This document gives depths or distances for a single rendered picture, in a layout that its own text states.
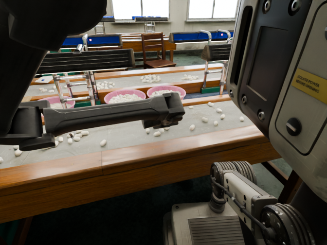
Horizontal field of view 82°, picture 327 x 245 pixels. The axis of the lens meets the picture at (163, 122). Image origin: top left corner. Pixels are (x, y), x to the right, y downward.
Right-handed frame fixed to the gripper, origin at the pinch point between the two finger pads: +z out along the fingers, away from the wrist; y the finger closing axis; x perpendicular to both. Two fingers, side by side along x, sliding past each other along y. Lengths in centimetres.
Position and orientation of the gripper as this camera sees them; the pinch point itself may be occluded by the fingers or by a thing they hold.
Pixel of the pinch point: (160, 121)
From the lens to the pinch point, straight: 82.3
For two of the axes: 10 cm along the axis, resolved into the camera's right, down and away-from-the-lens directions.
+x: 1.7, 9.8, -1.1
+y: -9.7, 1.4, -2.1
